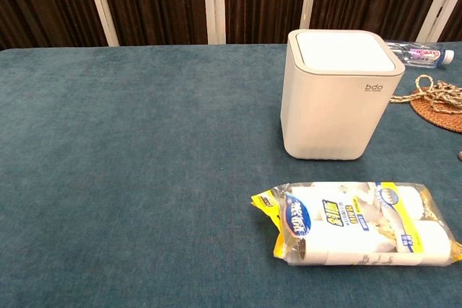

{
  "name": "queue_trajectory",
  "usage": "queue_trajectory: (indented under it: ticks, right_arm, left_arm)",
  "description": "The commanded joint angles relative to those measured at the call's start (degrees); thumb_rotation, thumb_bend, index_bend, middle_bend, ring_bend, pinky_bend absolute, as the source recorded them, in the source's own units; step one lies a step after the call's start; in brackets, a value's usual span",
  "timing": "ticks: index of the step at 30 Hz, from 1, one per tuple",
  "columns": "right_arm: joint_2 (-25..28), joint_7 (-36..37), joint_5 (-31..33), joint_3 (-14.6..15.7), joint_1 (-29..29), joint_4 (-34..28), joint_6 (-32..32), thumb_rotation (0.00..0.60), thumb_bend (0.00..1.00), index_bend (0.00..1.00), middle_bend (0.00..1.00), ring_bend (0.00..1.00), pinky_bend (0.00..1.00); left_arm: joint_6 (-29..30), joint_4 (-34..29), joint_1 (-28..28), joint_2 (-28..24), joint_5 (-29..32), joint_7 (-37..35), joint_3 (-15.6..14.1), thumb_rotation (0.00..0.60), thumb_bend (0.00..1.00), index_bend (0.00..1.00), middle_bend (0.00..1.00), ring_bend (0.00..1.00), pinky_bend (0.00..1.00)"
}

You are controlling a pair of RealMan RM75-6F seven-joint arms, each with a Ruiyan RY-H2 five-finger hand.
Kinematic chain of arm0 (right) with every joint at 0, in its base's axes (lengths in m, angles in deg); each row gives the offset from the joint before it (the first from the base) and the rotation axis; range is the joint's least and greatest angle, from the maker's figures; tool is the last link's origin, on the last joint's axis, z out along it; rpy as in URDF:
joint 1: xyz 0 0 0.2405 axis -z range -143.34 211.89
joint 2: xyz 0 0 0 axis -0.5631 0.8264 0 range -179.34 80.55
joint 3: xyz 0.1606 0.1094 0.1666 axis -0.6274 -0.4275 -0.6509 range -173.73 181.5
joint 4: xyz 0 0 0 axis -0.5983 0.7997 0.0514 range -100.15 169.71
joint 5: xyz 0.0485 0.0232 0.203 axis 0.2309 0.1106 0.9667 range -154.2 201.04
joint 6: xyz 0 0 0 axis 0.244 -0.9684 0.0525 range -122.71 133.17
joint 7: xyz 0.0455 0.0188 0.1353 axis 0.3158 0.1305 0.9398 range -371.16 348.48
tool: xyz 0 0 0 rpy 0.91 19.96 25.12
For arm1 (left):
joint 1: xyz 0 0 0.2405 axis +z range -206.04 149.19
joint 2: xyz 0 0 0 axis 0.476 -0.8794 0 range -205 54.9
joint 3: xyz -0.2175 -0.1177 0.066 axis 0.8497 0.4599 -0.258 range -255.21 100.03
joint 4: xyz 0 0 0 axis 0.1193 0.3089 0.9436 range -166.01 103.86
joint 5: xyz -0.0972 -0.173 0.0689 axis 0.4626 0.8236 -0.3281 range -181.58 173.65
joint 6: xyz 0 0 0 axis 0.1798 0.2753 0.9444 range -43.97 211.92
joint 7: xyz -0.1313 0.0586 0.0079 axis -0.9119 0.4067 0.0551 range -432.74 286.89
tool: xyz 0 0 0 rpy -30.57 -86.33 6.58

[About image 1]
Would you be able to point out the teal velvet table cloth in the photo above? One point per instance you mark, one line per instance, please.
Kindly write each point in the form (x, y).
(144, 178)

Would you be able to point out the small grey object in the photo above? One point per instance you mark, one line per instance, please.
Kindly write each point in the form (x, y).
(460, 156)

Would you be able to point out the clear plastic water bottle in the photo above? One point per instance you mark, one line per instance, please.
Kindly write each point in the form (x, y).
(418, 54)

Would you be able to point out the plastic pack of white rolls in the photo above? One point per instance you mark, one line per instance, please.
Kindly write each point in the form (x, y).
(361, 226)

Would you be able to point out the white plastic box lid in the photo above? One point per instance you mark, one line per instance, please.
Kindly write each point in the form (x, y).
(344, 52)

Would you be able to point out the round woven rattan coaster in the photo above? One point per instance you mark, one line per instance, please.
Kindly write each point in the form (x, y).
(426, 115)

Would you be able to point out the white plastic trash bin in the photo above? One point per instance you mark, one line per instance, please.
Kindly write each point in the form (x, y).
(325, 113)

